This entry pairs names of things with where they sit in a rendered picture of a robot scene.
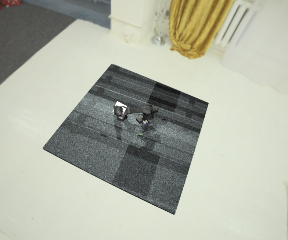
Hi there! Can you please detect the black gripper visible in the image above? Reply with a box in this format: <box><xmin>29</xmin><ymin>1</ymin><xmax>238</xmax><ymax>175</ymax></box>
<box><xmin>136</xmin><ymin>113</ymin><xmax>148</xmax><ymax>124</ymax></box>

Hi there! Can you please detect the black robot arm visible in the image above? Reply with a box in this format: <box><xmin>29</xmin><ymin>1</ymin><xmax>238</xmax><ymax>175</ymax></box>
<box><xmin>113</xmin><ymin>105</ymin><xmax>158</xmax><ymax>123</ymax></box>

